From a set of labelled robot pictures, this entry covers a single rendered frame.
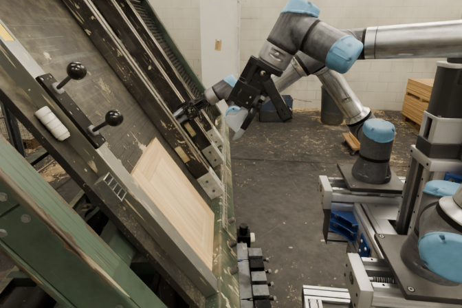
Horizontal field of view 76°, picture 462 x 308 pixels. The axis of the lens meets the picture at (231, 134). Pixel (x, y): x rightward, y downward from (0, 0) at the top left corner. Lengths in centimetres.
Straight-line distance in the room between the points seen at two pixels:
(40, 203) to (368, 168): 111
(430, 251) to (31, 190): 73
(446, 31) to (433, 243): 42
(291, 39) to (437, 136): 57
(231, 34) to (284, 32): 423
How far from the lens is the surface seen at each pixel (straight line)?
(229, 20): 491
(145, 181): 92
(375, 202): 137
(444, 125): 106
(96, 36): 126
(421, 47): 77
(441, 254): 74
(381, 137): 126
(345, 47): 66
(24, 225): 60
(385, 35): 77
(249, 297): 118
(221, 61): 495
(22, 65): 78
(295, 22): 68
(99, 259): 61
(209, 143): 161
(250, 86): 70
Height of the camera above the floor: 162
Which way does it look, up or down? 20 degrees down
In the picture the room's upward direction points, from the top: straight up
